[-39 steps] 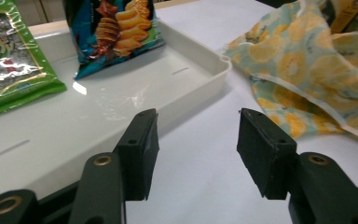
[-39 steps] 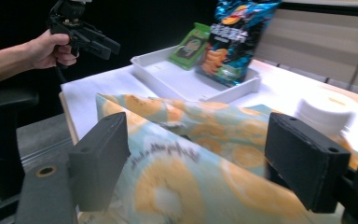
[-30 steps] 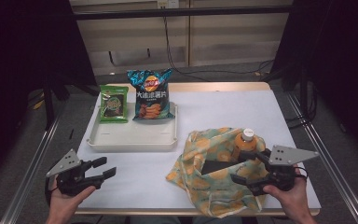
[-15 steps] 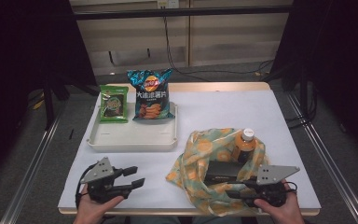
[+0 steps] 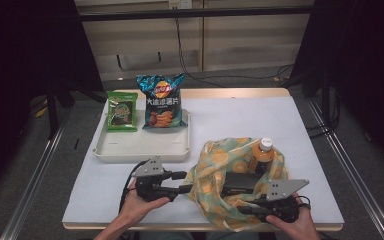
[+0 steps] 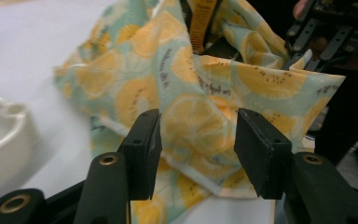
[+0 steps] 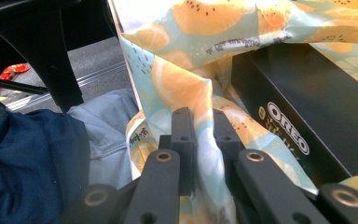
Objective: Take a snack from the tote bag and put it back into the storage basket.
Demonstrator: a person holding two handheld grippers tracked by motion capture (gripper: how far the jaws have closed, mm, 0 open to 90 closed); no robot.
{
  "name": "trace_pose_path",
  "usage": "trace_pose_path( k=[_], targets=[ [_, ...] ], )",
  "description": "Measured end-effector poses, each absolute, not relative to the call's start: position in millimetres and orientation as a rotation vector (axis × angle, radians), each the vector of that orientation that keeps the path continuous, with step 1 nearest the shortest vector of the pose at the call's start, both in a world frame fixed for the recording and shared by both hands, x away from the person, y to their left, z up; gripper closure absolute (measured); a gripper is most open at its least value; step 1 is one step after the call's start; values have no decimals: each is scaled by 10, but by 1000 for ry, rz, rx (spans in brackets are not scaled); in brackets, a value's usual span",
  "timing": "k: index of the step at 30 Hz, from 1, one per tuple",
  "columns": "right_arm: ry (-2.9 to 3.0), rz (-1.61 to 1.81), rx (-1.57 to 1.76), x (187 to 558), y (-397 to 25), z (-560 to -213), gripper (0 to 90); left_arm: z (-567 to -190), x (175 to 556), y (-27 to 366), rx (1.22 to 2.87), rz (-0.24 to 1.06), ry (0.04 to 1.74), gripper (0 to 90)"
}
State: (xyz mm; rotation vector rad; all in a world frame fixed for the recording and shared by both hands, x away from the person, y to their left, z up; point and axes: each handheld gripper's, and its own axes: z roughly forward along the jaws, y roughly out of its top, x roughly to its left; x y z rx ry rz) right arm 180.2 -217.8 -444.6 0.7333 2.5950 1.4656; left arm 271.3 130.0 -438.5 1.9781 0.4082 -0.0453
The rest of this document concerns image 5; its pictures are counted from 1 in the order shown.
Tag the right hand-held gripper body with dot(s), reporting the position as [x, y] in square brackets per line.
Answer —
[280, 208]

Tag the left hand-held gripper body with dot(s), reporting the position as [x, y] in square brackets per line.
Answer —
[150, 185]

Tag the white plastic tray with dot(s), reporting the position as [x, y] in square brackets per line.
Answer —
[146, 145]

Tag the fruit-print cloth bag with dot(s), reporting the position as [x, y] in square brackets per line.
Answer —
[213, 156]

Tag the orange juice bottle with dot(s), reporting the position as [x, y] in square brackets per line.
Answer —
[262, 155]

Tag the blue black chip bag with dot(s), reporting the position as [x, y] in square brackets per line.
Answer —
[161, 106]

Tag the green snack packet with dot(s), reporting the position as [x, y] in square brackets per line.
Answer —
[122, 111]

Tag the person's left hand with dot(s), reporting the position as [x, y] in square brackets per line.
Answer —
[136, 208]

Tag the person's right hand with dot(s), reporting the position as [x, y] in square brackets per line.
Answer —
[296, 230]

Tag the white table mat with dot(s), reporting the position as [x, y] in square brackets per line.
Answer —
[246, 113]

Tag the black tripod stand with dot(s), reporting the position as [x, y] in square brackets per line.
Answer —
[325, 83]
[52, 113]

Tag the black horizontal bar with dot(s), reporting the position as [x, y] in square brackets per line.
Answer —
[196, 13]

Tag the black curtain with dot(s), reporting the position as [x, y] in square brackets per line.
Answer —
[20, 66]
[363, 66]

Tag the metal floor rail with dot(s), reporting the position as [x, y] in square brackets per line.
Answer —
[353, 173]
[30, 186]

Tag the white wall socket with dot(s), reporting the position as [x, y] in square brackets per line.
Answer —
[180, 4]

